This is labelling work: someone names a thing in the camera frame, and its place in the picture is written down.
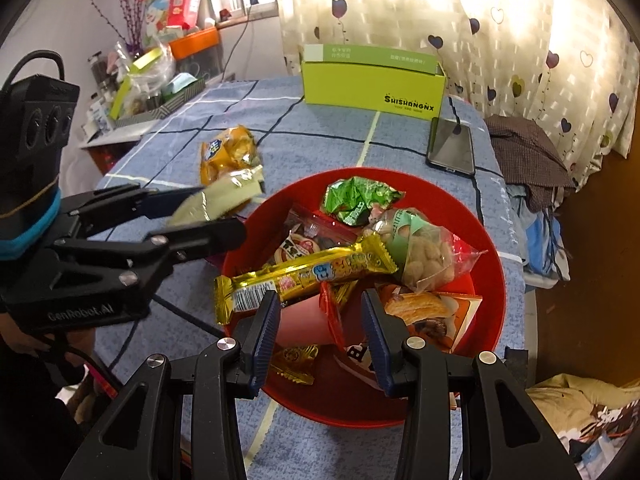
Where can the purple flower branches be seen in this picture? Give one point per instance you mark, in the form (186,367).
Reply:
(131,11)

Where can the long gold snack bar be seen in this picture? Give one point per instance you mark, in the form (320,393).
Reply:
(301,276)

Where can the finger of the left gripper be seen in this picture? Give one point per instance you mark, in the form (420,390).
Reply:
(109,207)
(199,240)

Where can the pink jelly cup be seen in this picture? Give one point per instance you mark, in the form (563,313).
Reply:
(315,321)

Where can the lime green cardboard box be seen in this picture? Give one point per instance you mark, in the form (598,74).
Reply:
(385,80)

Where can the blue clothes pile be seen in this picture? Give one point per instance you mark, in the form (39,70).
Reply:
(545,259)

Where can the pale green snack packet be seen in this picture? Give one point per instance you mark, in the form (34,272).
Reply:
(225,194)

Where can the orange white bread packet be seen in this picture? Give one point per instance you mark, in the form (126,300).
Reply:
(441,318)

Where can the orange storage box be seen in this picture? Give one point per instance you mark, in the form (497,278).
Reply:
(194,43)

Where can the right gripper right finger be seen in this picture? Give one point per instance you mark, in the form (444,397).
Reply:
(385,336)

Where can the blue plaid bed sheet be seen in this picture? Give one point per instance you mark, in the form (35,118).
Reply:
(294,140)

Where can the black smartphone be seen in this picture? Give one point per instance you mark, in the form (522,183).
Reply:
(450,147)

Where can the brown cloth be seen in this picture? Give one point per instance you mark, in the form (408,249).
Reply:
(527,157)

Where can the white side table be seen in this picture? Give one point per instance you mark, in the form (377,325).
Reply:
(125,134)

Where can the yellow chips bag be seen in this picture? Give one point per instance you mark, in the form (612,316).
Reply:
(231,150)

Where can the brown wooden wardrobe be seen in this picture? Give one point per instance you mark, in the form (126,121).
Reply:
(589,326)

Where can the black clear cookie packet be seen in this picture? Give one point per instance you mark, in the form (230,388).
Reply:
(304,233)

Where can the green foil snack packet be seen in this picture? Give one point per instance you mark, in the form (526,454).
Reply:
(353,200)

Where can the short gold snack bar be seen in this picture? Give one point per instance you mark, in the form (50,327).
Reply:
(295,364)

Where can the clear plastic bag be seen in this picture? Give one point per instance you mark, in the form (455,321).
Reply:
(146,75)

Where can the clear bag of nuts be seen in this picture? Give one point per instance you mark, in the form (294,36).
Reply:
(428,256)

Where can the heart pattern curtain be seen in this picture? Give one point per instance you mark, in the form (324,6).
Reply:
(571,66)

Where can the black camera module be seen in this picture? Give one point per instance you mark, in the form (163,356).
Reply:
(37,109)

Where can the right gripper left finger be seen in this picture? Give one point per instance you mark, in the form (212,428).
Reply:
(256,336)

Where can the beige bedding pile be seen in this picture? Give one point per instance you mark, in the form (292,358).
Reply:
(592,419)

